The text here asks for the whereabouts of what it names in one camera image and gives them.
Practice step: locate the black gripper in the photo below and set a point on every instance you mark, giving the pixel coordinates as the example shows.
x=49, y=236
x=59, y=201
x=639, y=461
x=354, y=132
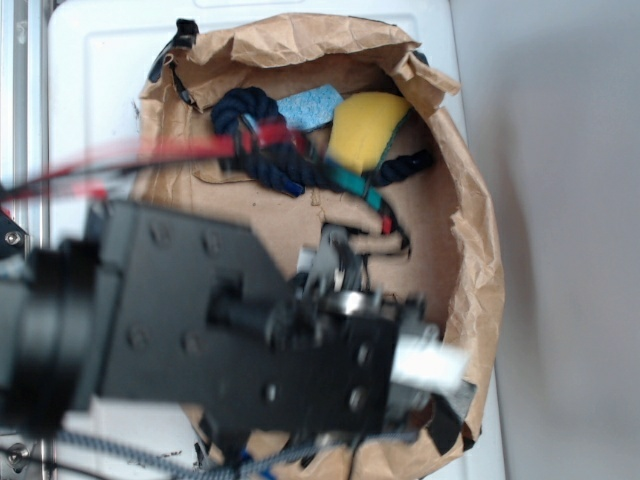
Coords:
x=319, y=353

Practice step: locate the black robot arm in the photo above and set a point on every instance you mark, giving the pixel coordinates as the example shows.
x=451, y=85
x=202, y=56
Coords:
x=156, y=305

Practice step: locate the brown paper bag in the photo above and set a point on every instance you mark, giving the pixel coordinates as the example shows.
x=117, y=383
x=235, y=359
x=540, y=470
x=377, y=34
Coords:
x=455, y=259

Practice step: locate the yellow sponge green backing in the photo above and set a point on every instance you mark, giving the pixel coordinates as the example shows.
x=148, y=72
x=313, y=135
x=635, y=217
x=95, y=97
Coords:
x=363, y=129

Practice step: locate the light blue sponge cloth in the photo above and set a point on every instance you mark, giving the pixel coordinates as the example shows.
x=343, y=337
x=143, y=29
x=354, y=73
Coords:
x=311, y=109

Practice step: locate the black corner bracket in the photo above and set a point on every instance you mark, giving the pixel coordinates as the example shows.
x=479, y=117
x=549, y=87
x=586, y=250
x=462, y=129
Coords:
x=15, y=241

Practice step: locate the aluminium frame rail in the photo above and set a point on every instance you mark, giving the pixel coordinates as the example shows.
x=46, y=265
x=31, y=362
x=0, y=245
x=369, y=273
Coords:
x=25, y=154

